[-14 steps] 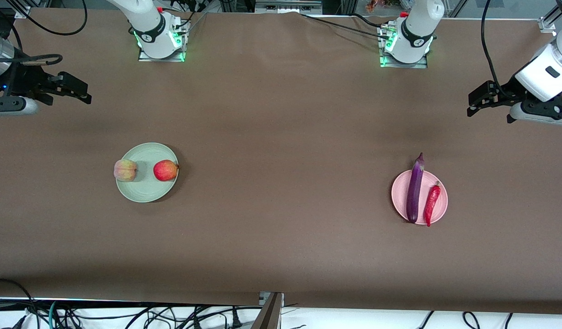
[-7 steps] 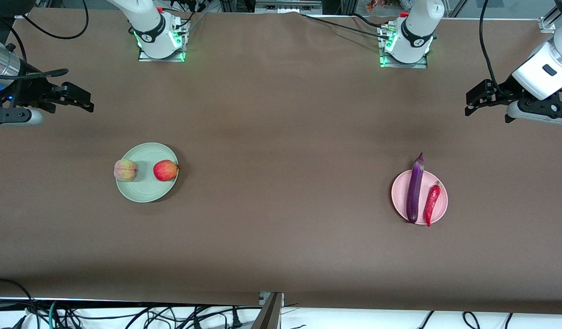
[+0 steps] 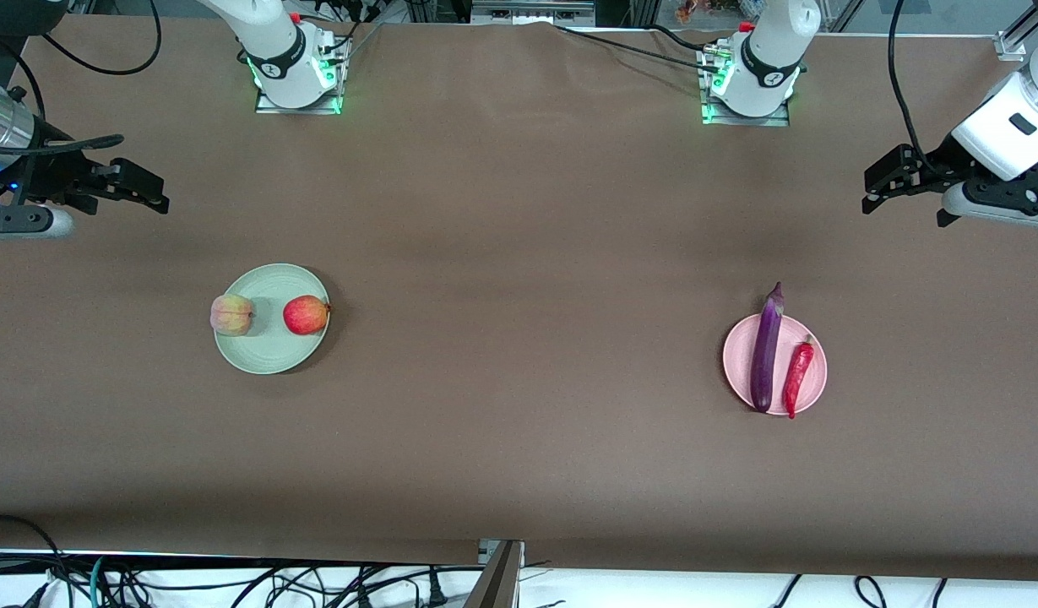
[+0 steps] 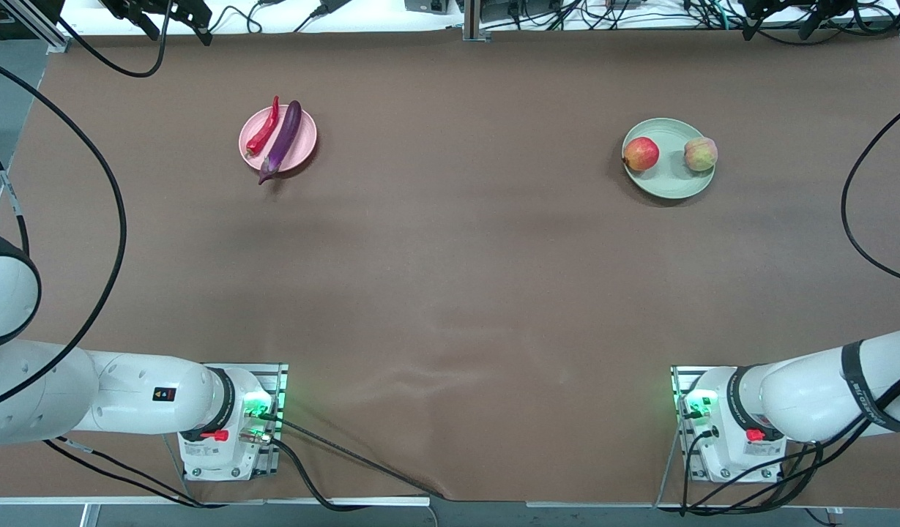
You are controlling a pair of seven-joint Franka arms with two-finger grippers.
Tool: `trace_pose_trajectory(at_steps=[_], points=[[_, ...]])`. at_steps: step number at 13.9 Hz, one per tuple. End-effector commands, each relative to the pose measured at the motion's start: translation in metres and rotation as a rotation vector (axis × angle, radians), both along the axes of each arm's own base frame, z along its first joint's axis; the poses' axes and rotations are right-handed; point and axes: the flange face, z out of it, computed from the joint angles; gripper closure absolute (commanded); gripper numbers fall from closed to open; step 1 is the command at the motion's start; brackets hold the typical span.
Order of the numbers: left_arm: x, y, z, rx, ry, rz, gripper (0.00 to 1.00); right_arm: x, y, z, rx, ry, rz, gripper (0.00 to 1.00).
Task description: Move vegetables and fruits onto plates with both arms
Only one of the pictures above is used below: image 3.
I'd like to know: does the short black table cable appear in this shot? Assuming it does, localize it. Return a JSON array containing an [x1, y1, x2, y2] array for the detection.
[[649, 24, 718, 52]]

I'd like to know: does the pink round plate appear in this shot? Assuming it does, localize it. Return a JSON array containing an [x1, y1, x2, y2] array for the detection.
[[722, 313, 828, 416]]

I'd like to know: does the aluminium profile post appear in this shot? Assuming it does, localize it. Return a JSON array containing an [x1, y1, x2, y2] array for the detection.
[[466, 539, 525, 608]]

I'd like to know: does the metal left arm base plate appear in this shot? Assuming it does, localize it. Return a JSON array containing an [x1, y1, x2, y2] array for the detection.
[[700, 51, 791, 128]]

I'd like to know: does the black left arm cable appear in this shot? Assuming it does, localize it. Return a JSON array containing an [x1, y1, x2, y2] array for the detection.
[[886, 0, 942, 170]]

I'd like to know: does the red chili pepper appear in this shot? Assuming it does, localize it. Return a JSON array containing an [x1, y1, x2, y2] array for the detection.
[[781, 334, 815, 420]]

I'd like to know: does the red apple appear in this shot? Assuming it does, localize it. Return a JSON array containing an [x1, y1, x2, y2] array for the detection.
[[283, 295, 332, 336]]

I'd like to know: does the pink green peach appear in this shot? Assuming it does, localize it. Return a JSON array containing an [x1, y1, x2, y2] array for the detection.
[[210, 294, 255, 337]]

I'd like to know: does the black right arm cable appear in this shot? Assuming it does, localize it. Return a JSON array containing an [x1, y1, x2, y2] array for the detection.
[[3, 0, 163, 157]]

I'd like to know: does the thick black floor cable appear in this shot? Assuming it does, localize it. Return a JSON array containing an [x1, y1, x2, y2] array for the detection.
[[0, 513, 68, 608]]

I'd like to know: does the pale green round plate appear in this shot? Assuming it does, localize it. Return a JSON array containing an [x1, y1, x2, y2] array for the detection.
[[214, 263, 331, 375]]

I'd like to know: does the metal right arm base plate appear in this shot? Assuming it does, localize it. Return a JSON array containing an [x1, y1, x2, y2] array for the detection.
[[255, 72, 344, 115]]

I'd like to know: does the brown table cover sheet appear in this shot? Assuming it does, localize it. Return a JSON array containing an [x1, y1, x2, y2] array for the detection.
[[0, 13, 1038, 584]]

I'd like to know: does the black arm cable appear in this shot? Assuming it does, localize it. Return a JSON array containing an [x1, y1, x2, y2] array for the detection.
[[886, 0, 942, 170], [3, 0, 163, 157]]

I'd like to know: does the long black table cable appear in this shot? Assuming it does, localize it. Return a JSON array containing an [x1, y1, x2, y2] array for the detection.
[[555, 24, 726, 73]]

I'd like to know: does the metal frame bracket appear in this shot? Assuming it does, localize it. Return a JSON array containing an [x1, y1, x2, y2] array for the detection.
[[472, 0, 595, 24]]

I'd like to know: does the purple eggplant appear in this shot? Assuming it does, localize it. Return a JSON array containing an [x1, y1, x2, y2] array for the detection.
[[750, 283, 788, 415]]

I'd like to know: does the colourful toy pile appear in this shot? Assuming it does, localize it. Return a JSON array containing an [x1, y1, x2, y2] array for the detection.
[[675, 0, 769, 24]]

